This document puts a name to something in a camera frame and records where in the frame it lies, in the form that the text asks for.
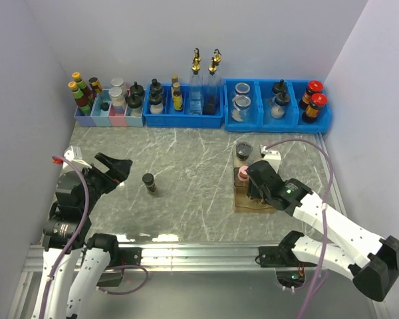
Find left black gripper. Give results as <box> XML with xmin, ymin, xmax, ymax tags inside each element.
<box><xmin>80</xmin><ymin>152</ymin><xmax>132</xmax><ymax>213</ymax></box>

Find pink lid spice jar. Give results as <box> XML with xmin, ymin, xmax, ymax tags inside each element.
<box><xmin>236</xmin><ymin>165</ymin><xmax>249</xmax><ymax>187</ymax></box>

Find small black cap bottle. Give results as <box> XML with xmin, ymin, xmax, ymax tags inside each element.
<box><xmin>142</xmin><ymin>173</ymin><xmax>157</xmax><ymax>194</ymax></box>

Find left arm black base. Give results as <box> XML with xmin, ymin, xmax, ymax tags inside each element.
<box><xmin>97</xmin><ymin>247</ymin><xmax>142</xmax><ymax>288</ymax></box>

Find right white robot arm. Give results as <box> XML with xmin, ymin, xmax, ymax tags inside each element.
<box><xmin>246</xmin><ymin>160</ymin><xmax>399</xmax><ymax>302</ymax></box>

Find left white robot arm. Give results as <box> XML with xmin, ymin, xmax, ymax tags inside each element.
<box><xmin>32</xmin><ymin>153</ymin><xmax>132</xmax><ymax>318</ymax></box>

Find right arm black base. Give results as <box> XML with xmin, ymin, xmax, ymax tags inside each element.
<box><xmin>257</xmin><ymin>245</ymin><xmax>320</xmax><ymax>289</ymax></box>

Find pink storage bin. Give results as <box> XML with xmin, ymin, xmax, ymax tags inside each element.
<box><xmin>108</xmin><ymin>104</ymin><xmax>127</xmax><ymax>127</ymax></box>

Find light blue storage bin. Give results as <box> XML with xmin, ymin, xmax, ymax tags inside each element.
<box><xmin>90</xmin><ymin>89</ymin><xmax>111</xmax><ymax>127</ymax></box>

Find pale blue storage bin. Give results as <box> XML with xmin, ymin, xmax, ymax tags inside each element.
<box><xmin>125</xmin><ymin>107</ymin><xmax>145</xmax><ymax>127</ymax></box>

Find purple storage bin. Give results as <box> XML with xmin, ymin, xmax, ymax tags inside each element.
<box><xmin>74</xmin><ymin>108</ymin><xmax>96</xmax><ymax>127</ymax></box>

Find large blue triple bin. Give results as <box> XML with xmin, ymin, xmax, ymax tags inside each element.
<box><xmin>223</xmin><ymin>78</ymin><xmax>333</xmax><ymax>134</ymax></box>

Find small black cap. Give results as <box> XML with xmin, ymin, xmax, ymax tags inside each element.
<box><xmin>100</xmin><ymin>102</ymin><xmax>109</xmax><ymax>111</ymax></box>

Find front black pourer jar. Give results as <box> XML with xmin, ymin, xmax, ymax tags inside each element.
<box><xmin>127</xmin><ymin>94</ymin><xmax>143</xmax><ymax>117</ymax></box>

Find black pourer jar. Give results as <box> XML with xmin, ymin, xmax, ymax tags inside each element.
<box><xmin>127</xmin><ymin>94</ymin><xmax>143</xmax><ymax>117</ymax></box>
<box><xmin>130</xmin><ymin>81</ymin><xmax>145</xmax><ymax>98</ymax></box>

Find front silver lid jar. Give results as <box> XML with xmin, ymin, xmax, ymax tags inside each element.
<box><xmin>108</xmin><ymin>87</ymin><xmax>127</xmax><ymax>114</ymax></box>

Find silver lid jar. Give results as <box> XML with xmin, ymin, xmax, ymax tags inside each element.
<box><xmin>108</xmin><ymin>87</ymin><xmax>127</xmax><ymax>114</ymax></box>
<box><xmin>111</xmin><ymin>77</ymin><xmax>127</xmax><ymax>94</ymax></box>

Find blue divided crate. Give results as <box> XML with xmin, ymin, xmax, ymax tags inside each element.
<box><xmin>143</xmin><ymin>84</ymin><xmax>225</xmax><ymax>129</ymax></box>

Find front red sauce bottle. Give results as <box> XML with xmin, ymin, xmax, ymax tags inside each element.
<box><xmin>68</xmin><ymin>81</ymin><xmax>91</xmax><ymax>116</ymax></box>

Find red sauce bottle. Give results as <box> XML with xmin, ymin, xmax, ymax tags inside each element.
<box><xmin>72</xmin><ymin>72</ymin><xmax>94</xmax><ymax>104</ymax></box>
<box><xmin>68</xmin><ymin>81</ymin><xmax>91</xmax><ymax>116</ymax></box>

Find front black top shaker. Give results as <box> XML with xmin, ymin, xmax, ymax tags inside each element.
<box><xmin>148</xmin><ymin>91</ymin><xmax>164</xmax><ymax>114</ymax></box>

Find black shaker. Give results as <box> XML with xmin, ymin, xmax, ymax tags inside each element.
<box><xmin>150</xmin><ymin>78</ymin><xmax>164</xmax><ymax>95</ymax></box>
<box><xmin>148</xmin><ymin>91</ymin><xmax>164</xmax><ymax>114</ymax></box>

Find front black lid sugar jar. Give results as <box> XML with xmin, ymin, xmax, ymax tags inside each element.
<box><xmin>271</xmin><ymin>92</ymin><xmax>291</xmax><ymax>119</ymax></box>

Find rear black pourer jar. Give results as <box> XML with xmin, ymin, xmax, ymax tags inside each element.
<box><xmin>130</xmin><ymin>81</ymin><xmax>145</xmax><ymax>98</ymax></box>

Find front red lid sauce jar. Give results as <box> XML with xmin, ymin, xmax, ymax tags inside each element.
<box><xmin>302</xmin><ymin>93</ymin><xmax>328</xmax><ymax>124</ymax></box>

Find red lid sauce jar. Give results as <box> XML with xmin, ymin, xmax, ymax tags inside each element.
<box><xmin>299</xmin><ymin>80</ymin><xmax>324</xmax><ymax>110</ymax></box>
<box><xmin>302</xmin><ymin>93</ymin><xmax>328</xmax><ymax>124</ymax></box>

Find front clear glass jar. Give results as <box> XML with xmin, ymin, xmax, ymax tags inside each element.
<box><xmin>231</xmin><ymin>95</ymin><xmax>251</xmax><ymax>122</ymax></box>

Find clear glass jar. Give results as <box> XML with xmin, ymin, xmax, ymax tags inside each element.
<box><xmin>231</xmin><ymin>95</ymin><xmax>251</xmax><ymax>122</ymax></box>
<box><xmin>235</xmin><ymin>82</ymin><xmax>251</xmax><ymax>96</ymax></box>

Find dark yellow label bottle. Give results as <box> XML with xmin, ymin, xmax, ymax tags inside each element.
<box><xmin>88</xmin><ymin>77</ymin><xmax>102</xmax><ymax>96</ymax></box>

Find rear silver lid jar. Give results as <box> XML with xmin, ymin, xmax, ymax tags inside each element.
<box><xmin>111</xmin><ymin>77</ymin><xmax>127</xmax><ymax>94</ymax></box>

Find rear black top shaker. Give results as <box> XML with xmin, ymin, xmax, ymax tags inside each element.
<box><xmin>150</xmin><ymin>78</ymin><xmax>164</xmax><ymax>95</ymax></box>

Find rear red sauce bottle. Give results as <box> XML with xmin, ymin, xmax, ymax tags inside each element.
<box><xmin>72</xmin><ymin>72</ymin><xmax>94</xmax><ymax>104</ymax></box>

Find front cork yellow bottle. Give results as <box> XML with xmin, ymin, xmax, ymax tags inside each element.
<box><xmin>172</xmin><ymin>82</ymin><xmax>184</xmax><ymax>112</ymax></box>

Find rear black lid jar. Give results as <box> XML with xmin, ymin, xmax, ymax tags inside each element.
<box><xmin>272</xmin><ymin>79</ymin><xmax>288</xmax><ymax>95</ymax></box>

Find rear clear glass jar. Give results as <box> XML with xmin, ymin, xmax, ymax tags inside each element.
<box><xmin>235</xmin><ymin>82</ymin><xmax>251</xmax><ymax>96</ymax></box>

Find right dark oil bottle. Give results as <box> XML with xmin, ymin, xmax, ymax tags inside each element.
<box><xmin>203</xmin><ymin>49</ymin><xmax>221</xmax><ymax>115</ymax></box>

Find rear cork bottle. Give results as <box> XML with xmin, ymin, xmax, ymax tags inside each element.
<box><xmin>171</xmin><ymin>74</ymin><xmax>179</xmax><ymax>88</ymax></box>

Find rear red lid sauce jar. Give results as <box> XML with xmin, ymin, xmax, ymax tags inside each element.
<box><xmin>299</xmin><ymin>80</ymin><xmax>324</xmax><ymax>110</ymax></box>

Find left glass oil bottle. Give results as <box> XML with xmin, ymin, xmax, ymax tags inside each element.
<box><xmin>189</xmin><ymin>48</ymin><xmax>203</xmax><ymax>115</ymax></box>

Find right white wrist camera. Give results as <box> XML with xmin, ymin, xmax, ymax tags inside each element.
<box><xmin>259</xmin><ymin>145</ymin><xmax>282</xmax><ymax>173</ymax></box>

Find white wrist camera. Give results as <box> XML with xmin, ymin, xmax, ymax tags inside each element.
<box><xmin>53</xmin><ymin>146</ymin><xmax>92</xmax><ymax>171</ymax></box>
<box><xmin>259</xmin><ymin>145</ymin><xmax>282</xmax><ymax>173</ymax></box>

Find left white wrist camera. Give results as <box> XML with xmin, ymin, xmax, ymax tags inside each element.
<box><xmin>53</xmin><ymin>146</ymin><xmax>92</xmax><ymax>171</ymax></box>

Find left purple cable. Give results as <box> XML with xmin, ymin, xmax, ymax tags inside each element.
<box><xmin>39</xmin><ymin>155</ymin><xmax>150</xmax><ymax>319</ymax></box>

